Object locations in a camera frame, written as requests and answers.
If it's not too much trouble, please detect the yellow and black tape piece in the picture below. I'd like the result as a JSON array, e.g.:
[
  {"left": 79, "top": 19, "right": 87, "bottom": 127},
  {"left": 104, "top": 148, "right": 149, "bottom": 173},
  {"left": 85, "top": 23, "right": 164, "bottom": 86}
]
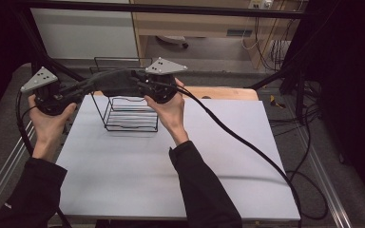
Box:
[{"left": 269, "top": 94, "right": 287, "bottom": 109}]

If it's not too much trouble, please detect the white power strip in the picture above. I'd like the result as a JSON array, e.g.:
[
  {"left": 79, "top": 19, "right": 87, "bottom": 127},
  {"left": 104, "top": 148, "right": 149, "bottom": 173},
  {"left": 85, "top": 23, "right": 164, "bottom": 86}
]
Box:
[{"left": 247, "top": 0, "right": 274, "bottom": 10}]

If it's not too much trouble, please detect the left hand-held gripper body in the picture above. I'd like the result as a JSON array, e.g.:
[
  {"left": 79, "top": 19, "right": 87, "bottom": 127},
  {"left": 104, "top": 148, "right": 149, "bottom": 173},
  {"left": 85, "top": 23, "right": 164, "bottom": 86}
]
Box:
[{"left": 20, "top": 66, "right": 78, "bottom": 117}]

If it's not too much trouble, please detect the wooden board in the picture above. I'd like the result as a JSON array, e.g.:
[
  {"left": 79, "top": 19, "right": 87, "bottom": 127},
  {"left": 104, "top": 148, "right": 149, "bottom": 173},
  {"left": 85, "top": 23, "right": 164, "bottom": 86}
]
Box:
[{"left": 92, "top": 85, "right": 259, "bottom": 102}]

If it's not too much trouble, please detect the black curtain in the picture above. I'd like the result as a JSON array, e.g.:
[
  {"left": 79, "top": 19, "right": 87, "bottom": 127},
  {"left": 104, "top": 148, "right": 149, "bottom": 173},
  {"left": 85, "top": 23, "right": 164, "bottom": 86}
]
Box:
[
  {"left": 279, "top": 0, "right": 365, "bottom": 205},
  {"left": 0, "top": 0, "right": 47, "bottom": 131}
]

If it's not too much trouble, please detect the black metal frame bar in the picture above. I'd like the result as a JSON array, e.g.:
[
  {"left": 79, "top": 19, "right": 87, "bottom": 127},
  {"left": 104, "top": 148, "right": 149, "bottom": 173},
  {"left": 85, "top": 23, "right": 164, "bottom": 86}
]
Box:
[{"left": 14, "top": 0, "right": 310, "bottom": 20}]

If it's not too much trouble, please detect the aluminium rail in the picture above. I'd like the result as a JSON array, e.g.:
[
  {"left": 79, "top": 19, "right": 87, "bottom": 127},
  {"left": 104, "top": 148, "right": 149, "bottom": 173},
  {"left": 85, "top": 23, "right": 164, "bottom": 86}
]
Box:
[
  {"left": 0, "top": 118, "right": 36, "bottom": 226},
  {"left": 293, "top": 126, "right": 354, "bottom": 228}
]

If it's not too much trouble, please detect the office chair base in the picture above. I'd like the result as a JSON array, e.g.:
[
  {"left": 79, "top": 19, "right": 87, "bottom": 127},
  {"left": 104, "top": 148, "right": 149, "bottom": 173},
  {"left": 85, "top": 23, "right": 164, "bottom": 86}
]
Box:
[{"left": 156, "top": 34, "right": 190, "bottom": 49}]

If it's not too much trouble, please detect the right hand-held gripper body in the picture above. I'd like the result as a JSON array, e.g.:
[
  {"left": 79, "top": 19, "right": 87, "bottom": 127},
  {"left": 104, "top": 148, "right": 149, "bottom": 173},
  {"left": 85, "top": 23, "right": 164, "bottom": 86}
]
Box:
[{"left": 136, "top": 56, "right": 189, "bottom": 105}]

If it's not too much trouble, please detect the person's left hand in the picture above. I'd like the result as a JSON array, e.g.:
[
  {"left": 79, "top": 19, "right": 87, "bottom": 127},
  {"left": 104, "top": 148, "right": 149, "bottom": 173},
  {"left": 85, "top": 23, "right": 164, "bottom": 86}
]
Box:
[{"left": 27, "top": 93, "right": 78, "bottom": 161}]

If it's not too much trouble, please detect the person's right hand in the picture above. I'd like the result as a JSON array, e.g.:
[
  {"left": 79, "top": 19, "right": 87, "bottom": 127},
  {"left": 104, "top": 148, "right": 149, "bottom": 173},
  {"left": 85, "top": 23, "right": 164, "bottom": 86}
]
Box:
[{"left": 144, "top": 77, "right": 190, "bottom": 147}]

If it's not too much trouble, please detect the white cabinet panel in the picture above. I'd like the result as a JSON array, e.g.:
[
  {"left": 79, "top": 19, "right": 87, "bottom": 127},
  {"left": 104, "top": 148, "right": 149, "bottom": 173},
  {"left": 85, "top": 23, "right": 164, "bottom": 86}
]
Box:
[{"left": 29, "top": 7, "right": 140, "bottom": 60}]

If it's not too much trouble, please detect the grey towel with black trim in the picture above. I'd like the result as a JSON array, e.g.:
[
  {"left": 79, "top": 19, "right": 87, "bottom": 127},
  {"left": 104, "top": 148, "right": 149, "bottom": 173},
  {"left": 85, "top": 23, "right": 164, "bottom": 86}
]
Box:
[{"left": 87, "top": 68, "right": 147, "bottom": 98}]

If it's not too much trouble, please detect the black floor cable loop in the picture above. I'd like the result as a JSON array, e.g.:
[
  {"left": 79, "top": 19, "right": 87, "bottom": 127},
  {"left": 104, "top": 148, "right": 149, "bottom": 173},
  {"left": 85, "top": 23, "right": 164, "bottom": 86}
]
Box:
[{"left": 285, "top": 94, "right": 330, "bottom": 221}]

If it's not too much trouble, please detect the light wooden desk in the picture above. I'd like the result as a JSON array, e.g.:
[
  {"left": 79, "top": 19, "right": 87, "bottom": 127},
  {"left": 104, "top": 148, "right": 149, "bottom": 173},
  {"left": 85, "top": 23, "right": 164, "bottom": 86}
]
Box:
[{"left": 128, "top": 0, "right": 302, "bottom": 69}]

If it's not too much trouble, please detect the black wire rack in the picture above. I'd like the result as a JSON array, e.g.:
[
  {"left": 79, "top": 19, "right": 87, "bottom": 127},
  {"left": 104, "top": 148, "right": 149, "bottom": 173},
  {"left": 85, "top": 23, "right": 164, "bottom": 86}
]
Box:
[{"left": 88, "top": 56, "right": 160, "bottom": 133}]

